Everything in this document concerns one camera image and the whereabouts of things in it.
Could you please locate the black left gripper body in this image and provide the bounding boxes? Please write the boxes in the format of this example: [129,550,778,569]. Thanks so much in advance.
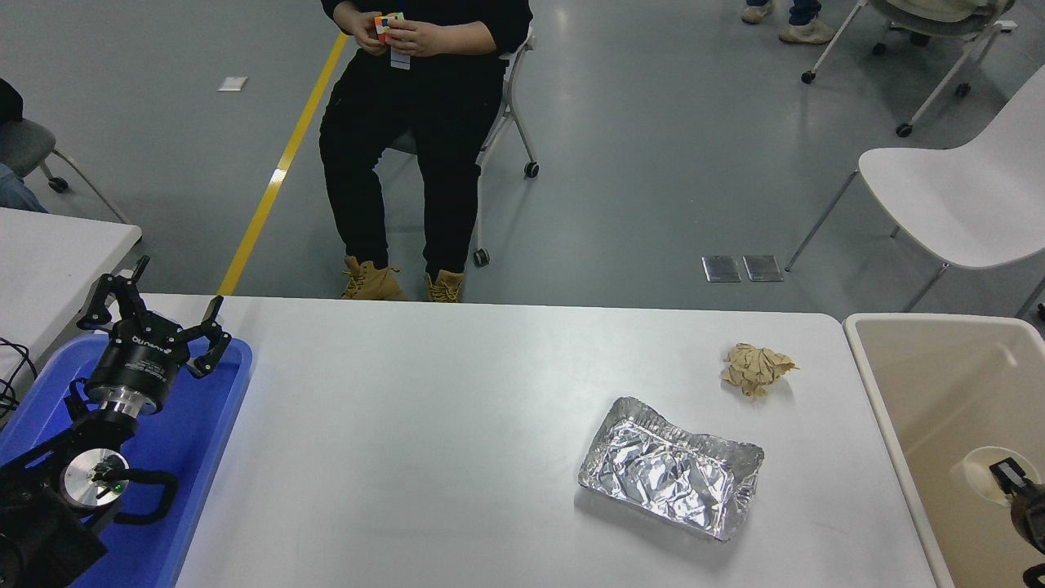
[87,314,190,397]

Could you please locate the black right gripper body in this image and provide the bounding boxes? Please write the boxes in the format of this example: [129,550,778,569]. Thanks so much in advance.
[1011,482,1045,556]

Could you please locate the white paper cup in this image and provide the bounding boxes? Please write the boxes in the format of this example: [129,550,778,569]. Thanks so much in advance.
[962,446,1042,509]

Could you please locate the tan paper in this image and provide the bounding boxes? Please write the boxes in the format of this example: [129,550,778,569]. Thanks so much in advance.
[720,342,798,400]

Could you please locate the foil tray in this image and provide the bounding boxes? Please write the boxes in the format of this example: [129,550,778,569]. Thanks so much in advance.
[578,397,766,542]

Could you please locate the person's right hand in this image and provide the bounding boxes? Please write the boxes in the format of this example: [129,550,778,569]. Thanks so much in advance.
[336,0,385,55]

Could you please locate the person's left hand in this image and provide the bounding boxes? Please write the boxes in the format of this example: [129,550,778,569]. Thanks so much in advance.
[392,20,456,58]

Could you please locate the white side table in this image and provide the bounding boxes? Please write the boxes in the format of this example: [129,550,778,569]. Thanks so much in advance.
[0,207,142,385]

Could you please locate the blue plastic tray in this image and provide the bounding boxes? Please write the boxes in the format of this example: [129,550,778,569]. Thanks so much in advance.
[0,333,253,588]

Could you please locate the person in blue trousers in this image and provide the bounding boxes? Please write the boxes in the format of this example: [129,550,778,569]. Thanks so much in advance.
[0,78,48,215]

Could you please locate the yellow floor tape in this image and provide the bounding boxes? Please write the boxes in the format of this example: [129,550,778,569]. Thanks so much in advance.
[216,31,350,296]

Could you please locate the large pale bin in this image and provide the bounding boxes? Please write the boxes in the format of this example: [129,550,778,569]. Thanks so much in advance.
[843,313,1045,588]

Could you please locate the grey chair with thin legs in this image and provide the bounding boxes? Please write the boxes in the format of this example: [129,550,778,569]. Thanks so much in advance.
[0,119,130,225]

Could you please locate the white plastic chair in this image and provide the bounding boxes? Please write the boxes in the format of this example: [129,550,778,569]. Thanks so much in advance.
[785,64,1045,321]

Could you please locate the grey wheeled armchair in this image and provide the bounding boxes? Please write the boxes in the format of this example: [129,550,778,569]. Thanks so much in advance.
[384,29,541,269]

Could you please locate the person with puzzle cube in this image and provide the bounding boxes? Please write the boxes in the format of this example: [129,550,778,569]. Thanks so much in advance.
[318,0,534,303]

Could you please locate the person with pale shoes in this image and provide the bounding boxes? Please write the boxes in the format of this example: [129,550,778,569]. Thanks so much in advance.
[741,0,836,44]

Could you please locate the black cable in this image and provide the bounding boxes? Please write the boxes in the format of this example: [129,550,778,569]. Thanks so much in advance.
[0,338,38,421]

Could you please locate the grey chair with white frame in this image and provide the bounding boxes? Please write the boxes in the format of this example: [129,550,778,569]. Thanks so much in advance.
[800,0,1018,138]

